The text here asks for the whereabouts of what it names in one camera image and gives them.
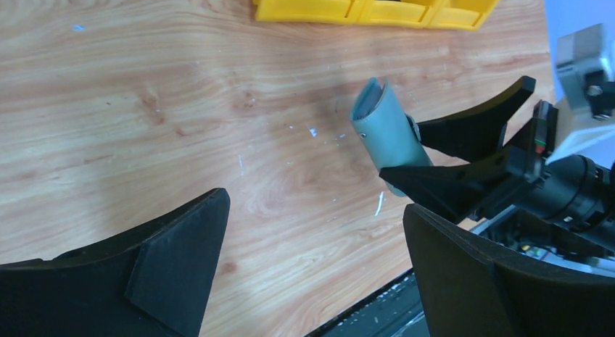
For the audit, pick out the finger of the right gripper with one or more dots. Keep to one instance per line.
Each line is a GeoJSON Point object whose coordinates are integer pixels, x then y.
{"type": "Point", "coordinates": [478, 132]}
{"type": "Point", "coordinates": [472, 190]}

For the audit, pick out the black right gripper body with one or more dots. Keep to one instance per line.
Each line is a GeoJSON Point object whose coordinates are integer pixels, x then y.
{"type": "Point", "coordinates": [520, 164]}

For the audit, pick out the yellow bin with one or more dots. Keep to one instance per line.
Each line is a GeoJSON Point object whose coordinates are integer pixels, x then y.
{"type": "Point", "coordinates": [462, 14]}
{"type": "Point", "coordinates": [404, 13]}
{"type": "Point", "coordinates": [319, 11]}

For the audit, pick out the right yellow bin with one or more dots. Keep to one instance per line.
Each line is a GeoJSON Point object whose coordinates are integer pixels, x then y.
{"type": "Point", "coordinates": [462, 14]}

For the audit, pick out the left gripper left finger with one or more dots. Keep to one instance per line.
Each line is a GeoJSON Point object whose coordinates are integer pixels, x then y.
{"type": "Point", "coordinates": [151, 280]}

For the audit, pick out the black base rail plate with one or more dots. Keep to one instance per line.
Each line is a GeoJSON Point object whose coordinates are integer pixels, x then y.
{"type": "Point", "coordinates": [393, 310]}

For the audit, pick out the left yellow bin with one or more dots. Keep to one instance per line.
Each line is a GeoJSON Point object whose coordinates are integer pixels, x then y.
{"type": "Point", "coordinates": [319, 11]}

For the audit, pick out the middle yellow bin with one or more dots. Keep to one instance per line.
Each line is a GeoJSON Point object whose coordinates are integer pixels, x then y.
{"type": "Point", "coordinates": [404, 13]}

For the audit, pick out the green card holder wallet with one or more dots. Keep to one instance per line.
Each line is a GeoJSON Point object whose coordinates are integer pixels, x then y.
{"type": "Point", "coordinates": [390, 137]}

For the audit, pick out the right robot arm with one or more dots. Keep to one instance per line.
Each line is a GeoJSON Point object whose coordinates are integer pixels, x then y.
{"type": "Point", "coordinates": [577, 196]}

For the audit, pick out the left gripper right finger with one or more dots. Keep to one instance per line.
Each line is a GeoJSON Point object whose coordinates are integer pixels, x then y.
{"type": "Point", "coordinates": [471, 286]}

